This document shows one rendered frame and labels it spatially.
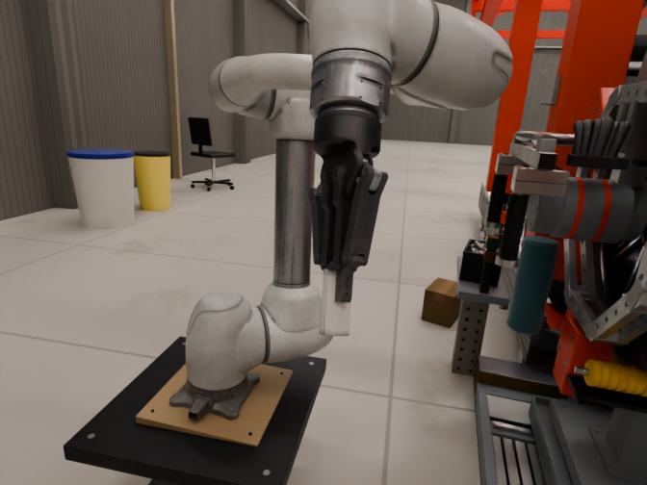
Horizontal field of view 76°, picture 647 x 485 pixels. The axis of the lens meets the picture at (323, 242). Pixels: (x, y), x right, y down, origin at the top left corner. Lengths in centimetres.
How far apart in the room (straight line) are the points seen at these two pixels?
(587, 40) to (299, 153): 95
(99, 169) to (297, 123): 302
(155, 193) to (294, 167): 365
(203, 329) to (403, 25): 78
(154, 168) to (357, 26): 417
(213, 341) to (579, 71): 131
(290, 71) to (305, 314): 60
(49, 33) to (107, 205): 170
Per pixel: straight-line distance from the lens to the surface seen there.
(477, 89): 60
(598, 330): 107
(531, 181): 89
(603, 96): 132
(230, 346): 105
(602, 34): 160
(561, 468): 143
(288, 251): 107
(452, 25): 56
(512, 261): 92
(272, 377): 126
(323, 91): 46
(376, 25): 49
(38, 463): 163
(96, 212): 403
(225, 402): 114
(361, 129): 45
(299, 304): 108
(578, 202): 104
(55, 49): 485
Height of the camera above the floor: 103
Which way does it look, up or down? 17 degrees down
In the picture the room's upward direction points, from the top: 3 degrees clockwise
